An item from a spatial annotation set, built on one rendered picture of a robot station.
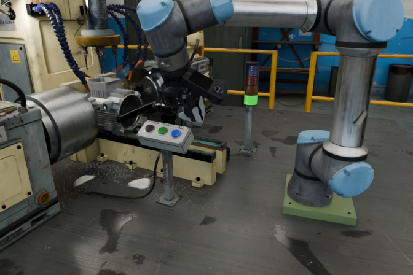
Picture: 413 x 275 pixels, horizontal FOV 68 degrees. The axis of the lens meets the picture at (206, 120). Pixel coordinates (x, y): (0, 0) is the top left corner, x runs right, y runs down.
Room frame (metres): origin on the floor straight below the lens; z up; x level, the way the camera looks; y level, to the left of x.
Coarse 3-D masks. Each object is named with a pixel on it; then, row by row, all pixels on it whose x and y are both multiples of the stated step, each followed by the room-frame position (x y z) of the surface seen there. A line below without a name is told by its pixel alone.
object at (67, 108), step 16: (32, 96) 0.96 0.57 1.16; (48, 96) 0.98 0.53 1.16; (64, 96) 1.01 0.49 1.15; (80, 96) 1.05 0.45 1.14; (48, 112) 0.92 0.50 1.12; (64, 112) 0.95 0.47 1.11; (80, 112) 1.00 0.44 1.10; (48, 128) 0.89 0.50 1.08; (64, 128) 0.92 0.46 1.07; (80, 128) 0.98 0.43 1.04; (96, 128) 1.04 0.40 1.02; (48, 144) 0.89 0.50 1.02; (64, 144) 0.92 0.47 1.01; (80, 144) 0.99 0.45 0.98
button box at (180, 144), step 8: (144, 128) 0.92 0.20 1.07; (168, 128) 0.90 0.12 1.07; (176, 128) 0.90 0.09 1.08; (184, 128) 0.89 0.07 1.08; (136, 136) 0.91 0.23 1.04; (144, 136) 0.90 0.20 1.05; (152, 136) 0.89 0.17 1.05; (160, 136) 0.88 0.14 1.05; (168, 136) 0.87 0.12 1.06; (184, 136) 0.86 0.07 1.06; (192, 136) 0.90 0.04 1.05; (144, 144) 0.92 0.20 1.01; (152, 144) 0.90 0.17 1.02; (160, 144) 0.88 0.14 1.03; (168, 144) 0.86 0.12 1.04; (176, 144) 0.84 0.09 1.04; (184, 144) 0.85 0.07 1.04; (184, 152) 0.85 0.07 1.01
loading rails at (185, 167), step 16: (112, 144) 1.22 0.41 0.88; (128, 144) 1.18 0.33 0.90; (192, 144) 1.16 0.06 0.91; (208, 144) 1.13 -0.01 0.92; (224, 144) 1.12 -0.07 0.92; (128, 160) 1.18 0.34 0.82; (144, 160) 1.14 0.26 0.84; (160, 160) 1.11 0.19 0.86; (176, 160) 1.07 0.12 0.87; (192, 160) 1.04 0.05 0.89; (208, 160) 1.01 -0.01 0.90; (224, 160) 1.12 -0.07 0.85; (160, 176) 1.07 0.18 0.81; (176, 176) 1.07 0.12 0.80; (192, 176) 1.04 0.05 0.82; (208, 176) 1.01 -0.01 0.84
